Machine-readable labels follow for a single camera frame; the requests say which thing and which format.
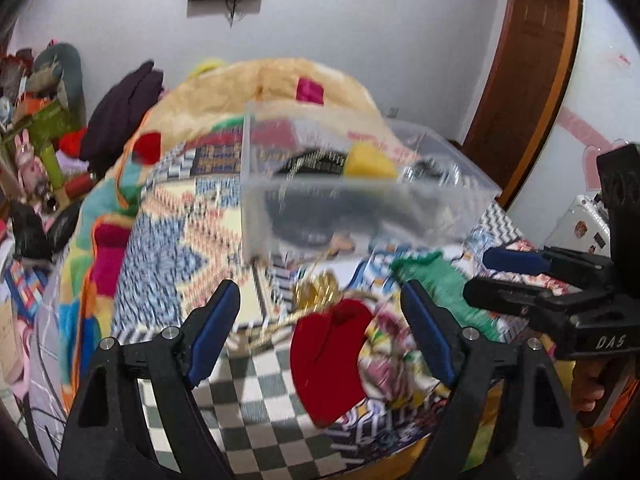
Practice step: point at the beige plush pillow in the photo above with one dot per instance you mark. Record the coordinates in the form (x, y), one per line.
(200, 102)

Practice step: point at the green toy box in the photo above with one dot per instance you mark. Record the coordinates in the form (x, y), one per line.
(47, 122)

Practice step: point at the brown wooden door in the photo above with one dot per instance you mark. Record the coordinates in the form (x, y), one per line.
(524, 90)

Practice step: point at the colourful patterned blanket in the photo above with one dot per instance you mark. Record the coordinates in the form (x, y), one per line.
(158, 236)

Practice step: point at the grey green dinosaur plush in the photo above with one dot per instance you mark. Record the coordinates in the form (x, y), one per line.
(57, 71)

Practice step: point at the white sticker suitcase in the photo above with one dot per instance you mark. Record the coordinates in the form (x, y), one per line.
(583, 227)

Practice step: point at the red soft pouch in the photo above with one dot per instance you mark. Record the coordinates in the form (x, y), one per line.
(324, 356)

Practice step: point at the pink bunny toy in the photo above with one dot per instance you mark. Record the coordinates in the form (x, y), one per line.
(30, 169)

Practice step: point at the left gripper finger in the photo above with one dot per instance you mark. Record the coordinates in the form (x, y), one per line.
(520, 261)
(539, 306)

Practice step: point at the green knitted cloth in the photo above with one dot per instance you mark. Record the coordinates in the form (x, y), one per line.
(445, 284)

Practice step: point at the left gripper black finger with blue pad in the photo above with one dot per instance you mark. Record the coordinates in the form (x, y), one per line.
(106, 435)
(535, 434)

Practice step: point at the hand holding second gripper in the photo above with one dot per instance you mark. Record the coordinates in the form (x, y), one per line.
(596, 388)

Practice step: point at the yellow soft ball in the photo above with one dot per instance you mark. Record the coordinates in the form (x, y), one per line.
(365, 160)

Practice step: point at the floral patterned scarf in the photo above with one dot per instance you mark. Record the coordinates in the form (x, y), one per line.
(391, 368)

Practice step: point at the dark purple clothing pile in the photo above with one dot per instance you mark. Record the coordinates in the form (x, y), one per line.
(119, 114)

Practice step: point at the clear plastic storage box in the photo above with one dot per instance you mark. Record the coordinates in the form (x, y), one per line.
(296, 202)

